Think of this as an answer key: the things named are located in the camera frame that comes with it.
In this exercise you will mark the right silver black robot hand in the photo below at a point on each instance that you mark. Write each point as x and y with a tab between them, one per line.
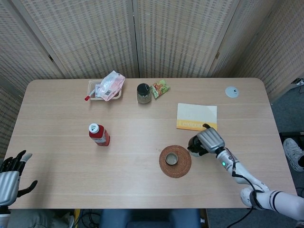
211	140

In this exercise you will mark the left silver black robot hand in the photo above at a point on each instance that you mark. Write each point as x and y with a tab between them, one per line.
7	185

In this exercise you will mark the black teapot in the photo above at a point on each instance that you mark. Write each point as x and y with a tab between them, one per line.
192	142

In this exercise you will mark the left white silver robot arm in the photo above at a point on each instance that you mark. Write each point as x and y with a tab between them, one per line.
3	217

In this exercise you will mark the white yellow booklet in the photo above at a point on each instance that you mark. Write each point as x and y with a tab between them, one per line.
197	112

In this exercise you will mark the round brown woven coaster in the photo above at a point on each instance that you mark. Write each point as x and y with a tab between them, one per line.
183	166

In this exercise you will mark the small dark teacup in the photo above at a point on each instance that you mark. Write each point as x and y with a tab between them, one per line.
171	159

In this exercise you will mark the grey fabric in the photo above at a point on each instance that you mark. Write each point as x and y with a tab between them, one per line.
35	219

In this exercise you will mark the small white disc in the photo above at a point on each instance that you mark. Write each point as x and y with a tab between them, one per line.
231	92

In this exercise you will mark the green orange snack packet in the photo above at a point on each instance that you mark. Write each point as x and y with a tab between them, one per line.
160	89

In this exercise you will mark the glass jar black lid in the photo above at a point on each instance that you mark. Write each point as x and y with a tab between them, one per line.
143	93

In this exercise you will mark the white sneaker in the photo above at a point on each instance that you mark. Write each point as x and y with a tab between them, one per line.
293	152

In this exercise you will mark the blue padded seat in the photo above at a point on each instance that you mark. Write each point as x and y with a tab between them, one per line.
147	217

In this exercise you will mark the beige plastic food container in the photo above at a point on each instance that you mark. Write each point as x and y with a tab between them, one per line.
118	95

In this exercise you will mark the red juice bottle white cap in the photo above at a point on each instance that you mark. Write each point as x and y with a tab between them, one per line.
99	136

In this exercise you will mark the pink white plastic bag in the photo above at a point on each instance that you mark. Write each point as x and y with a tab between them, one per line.
110	86

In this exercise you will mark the red capped marker pen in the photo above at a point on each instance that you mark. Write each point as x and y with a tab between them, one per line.
87	97

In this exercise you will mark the woven folding screen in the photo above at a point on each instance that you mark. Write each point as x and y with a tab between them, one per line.
95	35

